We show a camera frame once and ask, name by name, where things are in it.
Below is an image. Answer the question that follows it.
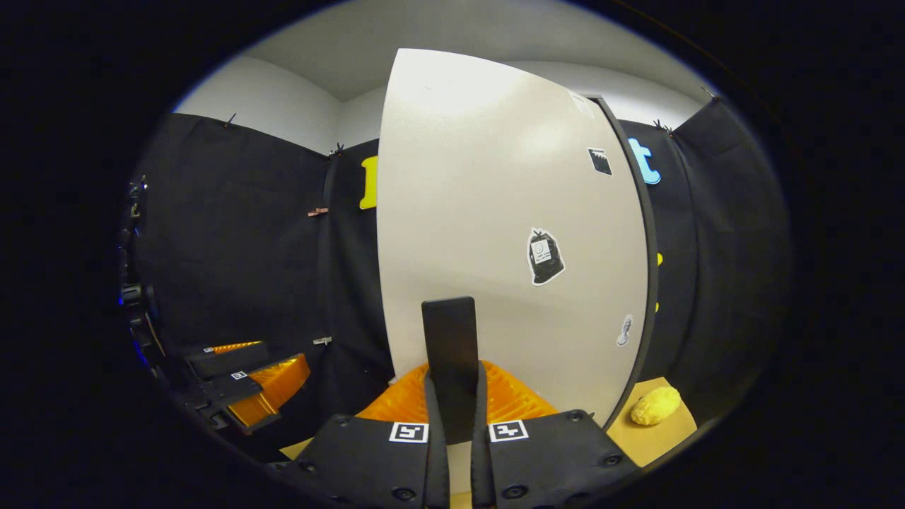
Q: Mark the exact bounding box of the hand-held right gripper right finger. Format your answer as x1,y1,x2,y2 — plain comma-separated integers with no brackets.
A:
471,361,641,509

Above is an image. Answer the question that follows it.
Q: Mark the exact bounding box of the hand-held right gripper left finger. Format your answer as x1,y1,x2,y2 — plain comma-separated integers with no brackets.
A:
265,362,452,509

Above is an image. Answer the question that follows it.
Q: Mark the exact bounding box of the beige cabinet door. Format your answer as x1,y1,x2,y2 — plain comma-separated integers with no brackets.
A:
376,48,650,447

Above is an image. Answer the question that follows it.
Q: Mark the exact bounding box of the black backdrop cloth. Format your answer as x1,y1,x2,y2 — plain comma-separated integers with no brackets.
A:
124,95,793,453

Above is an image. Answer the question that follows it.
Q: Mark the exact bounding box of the yellow lumpy object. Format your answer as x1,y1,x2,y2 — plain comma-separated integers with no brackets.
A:
631,386,682,427

